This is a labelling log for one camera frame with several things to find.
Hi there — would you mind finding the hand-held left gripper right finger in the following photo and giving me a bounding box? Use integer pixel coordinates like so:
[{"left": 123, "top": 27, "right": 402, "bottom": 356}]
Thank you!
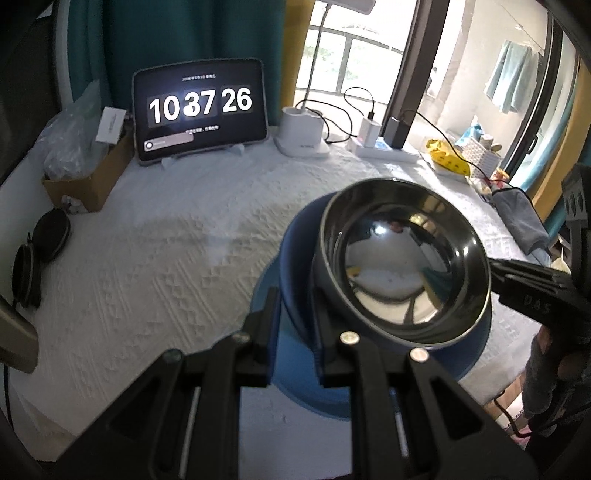
[{"left": 310, "top": 284, "right": 539, "bottom": 480}]

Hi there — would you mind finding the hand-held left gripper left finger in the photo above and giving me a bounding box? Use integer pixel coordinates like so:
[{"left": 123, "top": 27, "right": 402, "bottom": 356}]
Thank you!
[{"left": 51, "top": 286, "right": 280, "bottom": 480}]

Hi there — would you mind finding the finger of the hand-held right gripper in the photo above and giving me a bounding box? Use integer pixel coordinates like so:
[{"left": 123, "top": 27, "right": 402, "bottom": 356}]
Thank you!
[
  {"left": 489, "top": 257, "right": 575, "bottom": 283},
  {"left": 498, "top": 277, "right": 578, "bottom": 326}
]

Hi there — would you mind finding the blue round plate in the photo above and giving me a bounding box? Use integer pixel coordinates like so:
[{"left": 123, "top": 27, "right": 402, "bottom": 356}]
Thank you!
[{"left": 252, "top": 258, "right": 492, "bottom": 418}]

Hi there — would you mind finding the large dark blue bowl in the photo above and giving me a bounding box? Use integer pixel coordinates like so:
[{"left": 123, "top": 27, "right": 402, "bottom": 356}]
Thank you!
[{"left": 278, "top": 193, "right": 476, "bottom": 356}]

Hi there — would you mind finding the light blue steel bowl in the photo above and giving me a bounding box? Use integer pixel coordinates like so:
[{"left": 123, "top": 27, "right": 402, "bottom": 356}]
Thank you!
[{"left": 310, "top": 179, "right": 491, "bottom": 349}]

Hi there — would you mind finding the person's right hand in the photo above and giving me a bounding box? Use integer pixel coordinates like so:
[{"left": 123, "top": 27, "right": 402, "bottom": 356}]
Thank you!
[{"left": 526, "top": 330, "right": 591, "bottom": 435}]

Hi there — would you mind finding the yellow curtain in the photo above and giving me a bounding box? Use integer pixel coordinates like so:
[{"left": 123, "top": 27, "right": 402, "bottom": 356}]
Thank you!
[
  {"left": 281, "top": 0, "right": 315, "bottom": 107},
  {"left": 545, "top": 157, "right": 580, "bottom": 238}
]

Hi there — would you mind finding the grey folded towel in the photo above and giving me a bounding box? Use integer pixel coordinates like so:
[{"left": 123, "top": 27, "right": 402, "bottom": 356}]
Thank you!
[{"left": 492, "top": 187, "right": 551, "bottom": 252}]

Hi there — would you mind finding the white perforated basket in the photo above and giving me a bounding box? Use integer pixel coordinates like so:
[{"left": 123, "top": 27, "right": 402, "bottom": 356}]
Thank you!
[{"left": 462, "top": 137, "right": 503, "bottom": 172}]

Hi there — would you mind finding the white textured tablecloth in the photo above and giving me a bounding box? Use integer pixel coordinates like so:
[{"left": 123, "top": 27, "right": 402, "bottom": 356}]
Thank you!
[{"left": 7, "top": 134, "right": 550, "bottom": 462}]

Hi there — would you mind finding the blue white packet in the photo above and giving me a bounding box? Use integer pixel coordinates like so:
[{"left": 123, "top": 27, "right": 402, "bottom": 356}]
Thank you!
[{"left": 468, "top": 117, "right": 492, "bottom": 141}]

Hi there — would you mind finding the yellow printed packet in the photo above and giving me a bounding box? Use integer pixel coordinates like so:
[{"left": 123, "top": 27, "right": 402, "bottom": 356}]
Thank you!
[{"left": 425, "top": 138, "right": 472, "bottom": 178}]

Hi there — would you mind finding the hanging light blue towel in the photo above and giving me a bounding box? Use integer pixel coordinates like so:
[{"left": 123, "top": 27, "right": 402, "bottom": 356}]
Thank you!
[{"left": 484, "top": 39, "right": 534, "bottom": 114}]

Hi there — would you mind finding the white power strip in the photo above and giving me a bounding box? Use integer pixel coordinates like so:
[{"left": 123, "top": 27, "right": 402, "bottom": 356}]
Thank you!
[{"left": 347, "top": 136, "right": 420, "bottom": 162}]

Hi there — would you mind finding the clear tablet stand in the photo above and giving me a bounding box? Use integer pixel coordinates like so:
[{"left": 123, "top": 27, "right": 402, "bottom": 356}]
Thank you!
[{"left": 159, "top": 143, "right": 247, "bottom": 168}]

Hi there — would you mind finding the black charger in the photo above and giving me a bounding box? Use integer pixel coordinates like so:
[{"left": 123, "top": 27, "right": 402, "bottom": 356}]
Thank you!
[{"left": 384, "top": 117, "right": 411, "bottom": 149}]

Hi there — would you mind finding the white desk lamp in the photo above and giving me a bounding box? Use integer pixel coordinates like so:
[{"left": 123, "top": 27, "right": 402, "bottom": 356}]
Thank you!
[{"left": 273, "top": 0, "right": 375, "bottom": 160}]

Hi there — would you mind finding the white charger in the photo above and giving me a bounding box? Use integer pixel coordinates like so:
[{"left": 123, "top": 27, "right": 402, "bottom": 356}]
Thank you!
[{"left": 359, "top": 117, "right": 382, "bottom": 146}]

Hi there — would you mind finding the cardboard box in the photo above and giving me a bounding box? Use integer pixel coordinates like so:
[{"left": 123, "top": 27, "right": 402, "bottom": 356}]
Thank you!
[{"left": 42, "top": 131, "right": 134, "bottom": 213}]

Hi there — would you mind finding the tablet showing clock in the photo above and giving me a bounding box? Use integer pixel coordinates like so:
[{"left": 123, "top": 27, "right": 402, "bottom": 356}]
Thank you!
[{"left": 132, "top": 58, "right": 269, "bottom": 163}]

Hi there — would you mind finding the black round zip case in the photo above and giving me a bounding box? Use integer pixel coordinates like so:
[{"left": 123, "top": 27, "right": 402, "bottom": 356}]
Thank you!
[{"left": 13, "top": 209, "right": 71, "bottom": 309}]

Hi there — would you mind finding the steel thermos bottle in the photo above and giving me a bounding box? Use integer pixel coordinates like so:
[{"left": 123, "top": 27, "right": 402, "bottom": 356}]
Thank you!
[{"left": 0, "top": 295, "right": 40, "bottom": 374}]

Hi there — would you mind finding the small white box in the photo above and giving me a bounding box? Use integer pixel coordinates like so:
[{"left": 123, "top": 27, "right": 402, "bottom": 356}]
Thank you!
[{"left": 95, "top": 107, "right": 127, "bottom": 144}]

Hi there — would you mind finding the clear plastic bag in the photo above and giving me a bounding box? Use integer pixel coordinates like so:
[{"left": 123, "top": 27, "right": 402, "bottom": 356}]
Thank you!
[{"left": 34, "top": 79, "right": 105, "bottom": 181}]

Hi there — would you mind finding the balcony railing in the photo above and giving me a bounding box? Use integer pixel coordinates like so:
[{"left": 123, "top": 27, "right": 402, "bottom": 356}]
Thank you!
[{"left": 305, "top": 25, "right": 407, "bottom": 100}]

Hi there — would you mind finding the dark sliding door frame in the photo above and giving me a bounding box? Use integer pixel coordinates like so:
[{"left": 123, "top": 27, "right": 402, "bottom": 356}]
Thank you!
[{"left": 383, "top": 0, "right": 578, "bottom": 171}]

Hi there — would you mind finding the black cable of white charger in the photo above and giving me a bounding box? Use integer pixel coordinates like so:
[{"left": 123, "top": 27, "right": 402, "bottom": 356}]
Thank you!
[{"left": 295, "top": 88, "right": 377, "bottom": 145}]

